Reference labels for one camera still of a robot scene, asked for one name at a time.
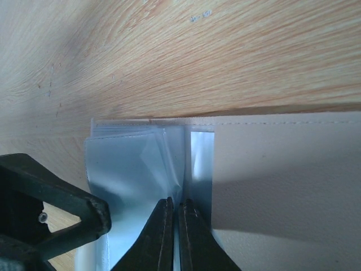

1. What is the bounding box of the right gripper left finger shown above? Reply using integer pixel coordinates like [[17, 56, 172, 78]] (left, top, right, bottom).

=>
[[112, 197, 174, 271]]

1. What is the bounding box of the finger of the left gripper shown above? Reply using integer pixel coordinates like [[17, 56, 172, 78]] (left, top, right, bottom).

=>
[[1, 153, 112, 270]]

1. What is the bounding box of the beige card holder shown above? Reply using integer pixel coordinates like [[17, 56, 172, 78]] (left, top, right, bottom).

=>
[[75, 112, 360, 270]]

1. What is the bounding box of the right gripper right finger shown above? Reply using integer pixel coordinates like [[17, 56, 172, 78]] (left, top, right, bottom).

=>
[[178, 199, 240, 271]]

